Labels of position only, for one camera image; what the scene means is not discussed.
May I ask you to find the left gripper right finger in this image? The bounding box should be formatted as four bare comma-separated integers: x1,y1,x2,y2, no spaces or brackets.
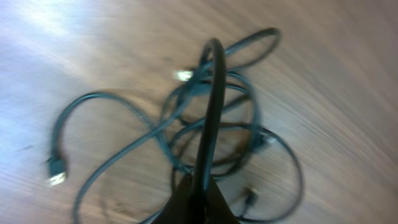
205,179,239,224

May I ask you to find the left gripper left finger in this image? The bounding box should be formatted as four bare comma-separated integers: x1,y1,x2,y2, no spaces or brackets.
152,175,199,224

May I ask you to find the black usb cable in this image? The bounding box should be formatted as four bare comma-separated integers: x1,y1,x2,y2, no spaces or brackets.
191,38,227,200
46,27,282,224
160,70,304,224

